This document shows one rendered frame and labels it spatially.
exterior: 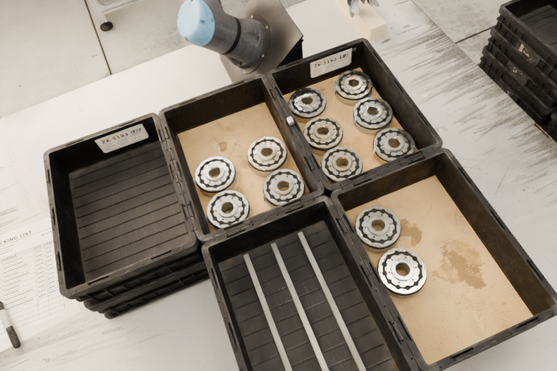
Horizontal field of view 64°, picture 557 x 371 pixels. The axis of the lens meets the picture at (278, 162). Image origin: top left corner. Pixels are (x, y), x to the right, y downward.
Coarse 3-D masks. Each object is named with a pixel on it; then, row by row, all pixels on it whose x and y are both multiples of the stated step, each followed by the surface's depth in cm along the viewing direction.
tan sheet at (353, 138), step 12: (312, 84) 128; (324, 84) 128; (288, 96) 126; (372, 96) 124; (336, 108) 123; (348, 108) 122; (348, 120) 120; (396, 120) 119; (348, 132) 118; (360, 132) 118; (348, 144) 116; (360, 144) 116; (360, 156) 114; (372, 156) 114
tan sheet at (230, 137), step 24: (216, 120) 124; (240, 120) 123; (264, 120) 123; (192, 144) 121; (216, 144) 120; (240, 144) 119; (192, 168) 117; (240, 168) 115; (288, 168) 114; (240, 192) 111
